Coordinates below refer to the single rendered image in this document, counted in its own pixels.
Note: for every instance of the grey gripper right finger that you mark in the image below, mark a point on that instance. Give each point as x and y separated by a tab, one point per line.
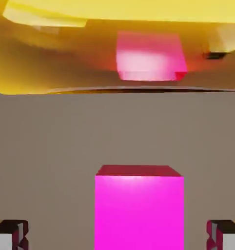
228	232

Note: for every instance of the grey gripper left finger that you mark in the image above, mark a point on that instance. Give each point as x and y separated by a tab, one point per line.
6	232

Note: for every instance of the small magenta cube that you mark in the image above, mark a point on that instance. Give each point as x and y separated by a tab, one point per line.
139	212

